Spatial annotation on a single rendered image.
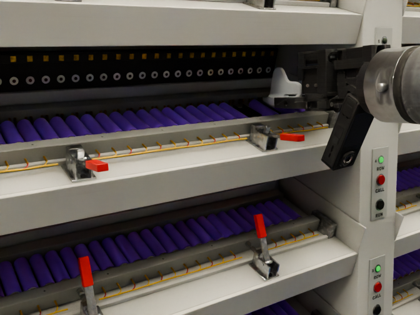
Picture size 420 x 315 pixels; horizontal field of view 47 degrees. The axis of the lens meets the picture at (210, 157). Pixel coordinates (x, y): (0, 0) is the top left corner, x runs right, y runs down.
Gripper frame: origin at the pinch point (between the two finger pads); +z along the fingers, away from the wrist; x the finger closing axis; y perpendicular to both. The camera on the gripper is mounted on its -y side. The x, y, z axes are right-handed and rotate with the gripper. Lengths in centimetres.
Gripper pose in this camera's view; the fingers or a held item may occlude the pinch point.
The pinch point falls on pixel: (277, 102)
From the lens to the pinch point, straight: 78.2
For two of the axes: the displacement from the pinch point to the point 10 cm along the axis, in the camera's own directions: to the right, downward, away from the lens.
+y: -0.6, -9.9, -1.5
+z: -5.4, -1.0, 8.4
